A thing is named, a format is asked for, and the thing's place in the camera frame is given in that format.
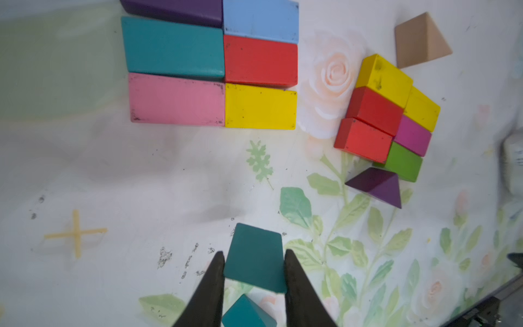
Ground aluminium front rail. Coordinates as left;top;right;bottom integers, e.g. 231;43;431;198
443;273;522;327

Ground magenta block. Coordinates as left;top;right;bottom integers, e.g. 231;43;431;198
394;115;432;158

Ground purple triangle block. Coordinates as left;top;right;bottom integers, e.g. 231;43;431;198
345;168;402;208

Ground red block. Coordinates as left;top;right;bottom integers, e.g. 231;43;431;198
345;87;403;137
334;118;392;164
223;35;298;88

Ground pink block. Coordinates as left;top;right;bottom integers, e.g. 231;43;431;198
128;73;226;127

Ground yellow block long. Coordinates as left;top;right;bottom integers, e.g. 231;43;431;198
355;54;413;108

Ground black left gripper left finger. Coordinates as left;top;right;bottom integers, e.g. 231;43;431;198
173;252;226;327

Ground green block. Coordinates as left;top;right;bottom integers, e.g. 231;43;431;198
373;142;423;183

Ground natural wood triangle block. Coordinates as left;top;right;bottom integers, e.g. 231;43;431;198
394;12;453;69

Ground teal block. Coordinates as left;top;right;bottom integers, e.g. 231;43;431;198
121;16;225;81
222;294;277;327
224;223;287;294

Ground purple rectangular block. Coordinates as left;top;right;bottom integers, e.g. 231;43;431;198
121;0;223;28

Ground blue grey triangle block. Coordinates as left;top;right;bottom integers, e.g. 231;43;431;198
223;0;300;44

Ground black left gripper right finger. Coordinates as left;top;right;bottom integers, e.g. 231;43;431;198
284;249;336;327

